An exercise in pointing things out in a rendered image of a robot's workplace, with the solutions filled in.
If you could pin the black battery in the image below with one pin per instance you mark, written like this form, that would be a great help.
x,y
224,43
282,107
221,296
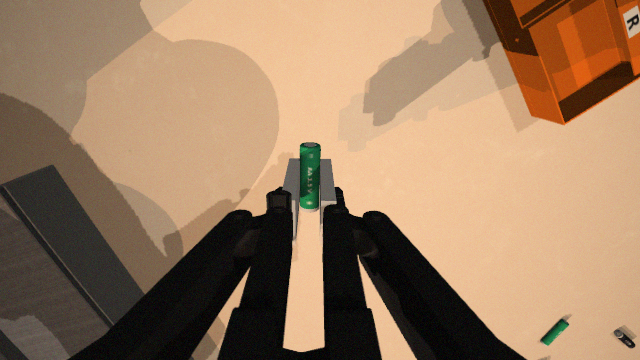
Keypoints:
x,y
622,337

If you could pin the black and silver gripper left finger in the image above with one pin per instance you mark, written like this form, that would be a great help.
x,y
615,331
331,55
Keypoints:
x,y
171,319

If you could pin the orange three-compartment bin rack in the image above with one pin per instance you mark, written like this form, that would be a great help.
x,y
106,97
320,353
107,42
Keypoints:
x,y
582,47

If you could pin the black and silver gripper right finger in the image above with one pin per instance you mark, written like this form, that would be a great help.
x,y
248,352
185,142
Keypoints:
x,y
435,321

